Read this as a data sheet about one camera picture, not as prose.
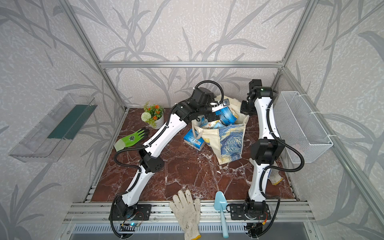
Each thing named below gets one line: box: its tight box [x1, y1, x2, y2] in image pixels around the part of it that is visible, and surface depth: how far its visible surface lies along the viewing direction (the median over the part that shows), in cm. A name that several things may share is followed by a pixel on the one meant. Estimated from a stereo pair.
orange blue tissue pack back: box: [215, 106, 239, 126], surface depth 90 cm
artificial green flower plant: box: [141, 100, 166, 128], surface depth 99 cm
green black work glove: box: [113, 128, 145, 152], surface depth 101 cm
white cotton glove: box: [169, 189, 201, 240], surface depth 74 cm
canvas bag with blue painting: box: [191, 95, 250, 166], surface depth 82 cm
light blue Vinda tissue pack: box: [200, 120, 226, 129], surface depth 88 cm
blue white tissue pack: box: [183, 128, 206, 151], surface depth 96 cm
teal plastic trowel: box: [214, 191, 229, 239], surface depth 77 cm
